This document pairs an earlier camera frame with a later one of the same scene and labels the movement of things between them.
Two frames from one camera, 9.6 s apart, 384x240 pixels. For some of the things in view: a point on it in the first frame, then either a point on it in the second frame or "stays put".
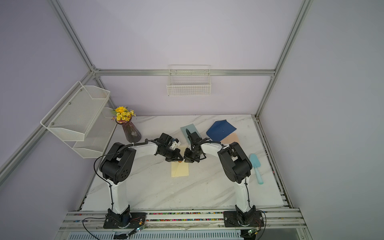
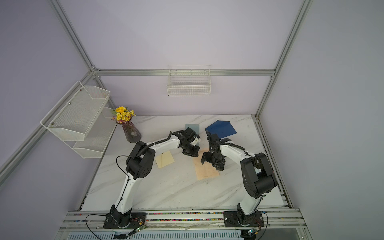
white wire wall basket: x=186 y=80 stays put
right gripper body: x=195 y=151 -> x=218 y=158
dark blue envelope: x=220 y=130 stays put
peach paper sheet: x=230 y=138 -> x=206 y=170
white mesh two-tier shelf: x=81 y=119 stays put
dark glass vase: x=132 y=132 stays put
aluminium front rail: x=95 y=221 stays put
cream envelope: x=180 y=169 -> x=164 y=159
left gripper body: x=168 y=152 -> x=189 y=145
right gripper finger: x=190 y=157 -> x=208 y=157
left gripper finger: x=176 y=156 -> x=193 y=151
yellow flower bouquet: x=122 y=114 stays put
